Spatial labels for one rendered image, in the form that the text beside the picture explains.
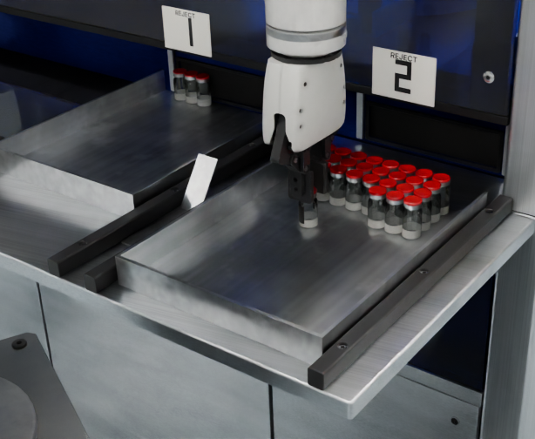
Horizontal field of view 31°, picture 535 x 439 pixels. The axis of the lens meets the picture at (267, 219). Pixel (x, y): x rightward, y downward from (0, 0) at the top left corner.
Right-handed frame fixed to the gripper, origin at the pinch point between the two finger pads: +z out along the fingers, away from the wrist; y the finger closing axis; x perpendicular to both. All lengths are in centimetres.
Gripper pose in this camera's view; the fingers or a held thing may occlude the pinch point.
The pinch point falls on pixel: (308, 179)
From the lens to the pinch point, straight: 109.4
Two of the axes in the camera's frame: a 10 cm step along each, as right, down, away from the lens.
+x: 8.0, 2.7, -5.4
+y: -6.0, 4.0, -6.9
